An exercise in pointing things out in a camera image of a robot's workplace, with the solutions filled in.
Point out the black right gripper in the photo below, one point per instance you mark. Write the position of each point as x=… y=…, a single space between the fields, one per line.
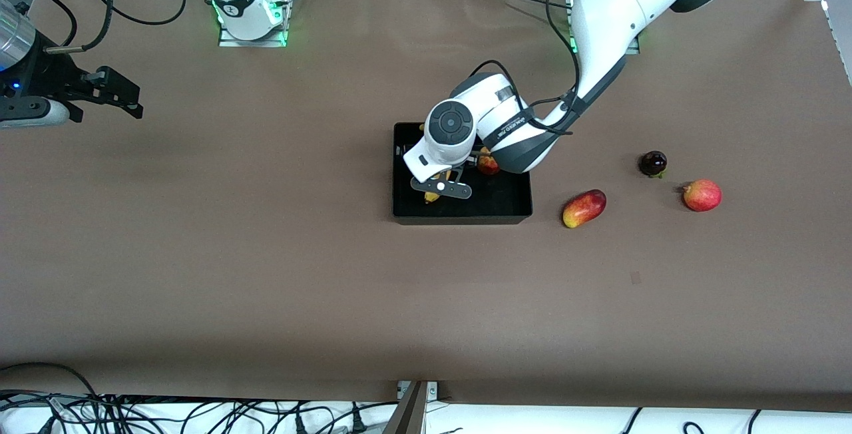
x=58 y=76

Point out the red apple with yellow streaks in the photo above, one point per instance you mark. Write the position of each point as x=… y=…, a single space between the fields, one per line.
x=489 y=166

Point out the black rectangular plastic box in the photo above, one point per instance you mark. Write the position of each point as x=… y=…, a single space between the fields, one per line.
x=499 y=201

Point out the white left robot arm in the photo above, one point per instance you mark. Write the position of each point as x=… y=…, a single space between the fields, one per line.
x=612 y=14

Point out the plain red apple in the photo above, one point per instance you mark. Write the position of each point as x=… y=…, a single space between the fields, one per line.
x=703 y=196

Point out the red yellow mango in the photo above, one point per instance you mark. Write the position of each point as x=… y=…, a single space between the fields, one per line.
x=584 y=208

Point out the brown table cover sheet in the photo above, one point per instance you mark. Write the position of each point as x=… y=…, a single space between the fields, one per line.
x=266 y=287

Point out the dark purple plum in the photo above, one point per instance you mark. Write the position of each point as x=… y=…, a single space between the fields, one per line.
x=653 y=162

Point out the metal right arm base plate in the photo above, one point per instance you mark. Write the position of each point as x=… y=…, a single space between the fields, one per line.
x=266 y=42

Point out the silver metal bracket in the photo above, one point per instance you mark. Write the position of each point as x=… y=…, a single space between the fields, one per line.
x=432 y=391

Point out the grey aluminium post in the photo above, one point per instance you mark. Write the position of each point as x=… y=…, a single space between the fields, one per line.
x=407 y=414

